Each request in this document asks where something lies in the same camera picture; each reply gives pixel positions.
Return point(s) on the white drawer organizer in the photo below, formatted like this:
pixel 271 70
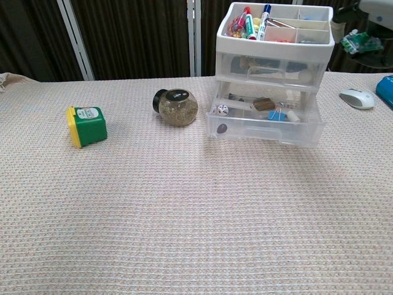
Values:
pixel 264 46

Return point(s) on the beige woven tablecloth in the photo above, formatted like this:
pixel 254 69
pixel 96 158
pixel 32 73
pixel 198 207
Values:
pixel 184 215

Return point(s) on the white computer mouse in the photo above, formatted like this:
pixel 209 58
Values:
pixel 359 98

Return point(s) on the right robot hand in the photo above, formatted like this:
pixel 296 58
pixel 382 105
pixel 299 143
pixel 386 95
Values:
pixel 377 9

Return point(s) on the red cap marker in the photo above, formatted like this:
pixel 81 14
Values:
pixel 250 26

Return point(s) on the round glass jar black lid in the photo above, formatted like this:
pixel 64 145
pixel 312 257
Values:
pixel 179 110

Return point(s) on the brown block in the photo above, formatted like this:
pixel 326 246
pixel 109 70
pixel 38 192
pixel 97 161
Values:
pixel 264 104

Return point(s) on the transparent drawer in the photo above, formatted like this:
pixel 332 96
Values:
pixel 264 133
pixel 270 66

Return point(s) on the dark brown bean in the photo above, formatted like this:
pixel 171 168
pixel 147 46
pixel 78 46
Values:
pixel 222 128

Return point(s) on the blue cap marker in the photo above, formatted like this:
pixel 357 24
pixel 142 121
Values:
pixel 263 24

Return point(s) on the green circuit board package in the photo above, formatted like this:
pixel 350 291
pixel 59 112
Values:
pixel 360 43

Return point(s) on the green container yellow lid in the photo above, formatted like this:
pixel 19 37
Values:
pixel 90 127

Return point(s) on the white die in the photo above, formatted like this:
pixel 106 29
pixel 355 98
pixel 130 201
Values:
pixel 223 110

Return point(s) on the white eraser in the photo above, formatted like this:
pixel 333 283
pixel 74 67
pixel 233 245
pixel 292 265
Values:
pixel 293 116

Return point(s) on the grey screen frame post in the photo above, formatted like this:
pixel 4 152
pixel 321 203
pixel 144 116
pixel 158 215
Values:
pixel 76 40
pixel 193 40

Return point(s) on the blue binder clip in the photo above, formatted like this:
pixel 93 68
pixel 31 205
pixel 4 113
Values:
pixel 276 115

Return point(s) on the blue cookie box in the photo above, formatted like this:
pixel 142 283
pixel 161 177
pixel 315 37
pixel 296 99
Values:
pixel 386 90

